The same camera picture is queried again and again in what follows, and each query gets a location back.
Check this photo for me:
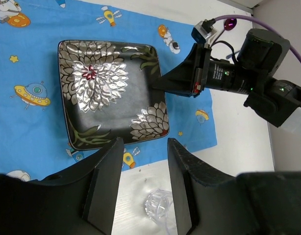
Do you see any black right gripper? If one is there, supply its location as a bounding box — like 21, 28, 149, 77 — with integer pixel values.
151, 29, 301, 127

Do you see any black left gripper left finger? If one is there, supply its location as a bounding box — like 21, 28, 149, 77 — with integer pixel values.
0, 138, 124, 235

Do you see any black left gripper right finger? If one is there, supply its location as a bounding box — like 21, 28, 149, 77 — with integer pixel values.
167, 138, 301, 235

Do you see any clear plastic cup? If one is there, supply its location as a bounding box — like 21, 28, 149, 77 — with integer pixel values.
145, 189, 177, 235

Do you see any purple metallic spoon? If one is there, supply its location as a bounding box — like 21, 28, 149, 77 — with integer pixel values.
215, 18, 237, 40

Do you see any blue space-print cloth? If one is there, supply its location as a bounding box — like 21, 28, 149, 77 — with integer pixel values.
0, 0, 217, 181

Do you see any black floral square plate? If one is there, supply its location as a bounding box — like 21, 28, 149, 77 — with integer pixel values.
58, 40, 169, 150

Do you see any iridescent metallic fork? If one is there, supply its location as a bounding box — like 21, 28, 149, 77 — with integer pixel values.
226, 50, 240, 59

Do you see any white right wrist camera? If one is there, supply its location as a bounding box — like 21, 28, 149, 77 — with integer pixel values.
191, 19, 218, 44

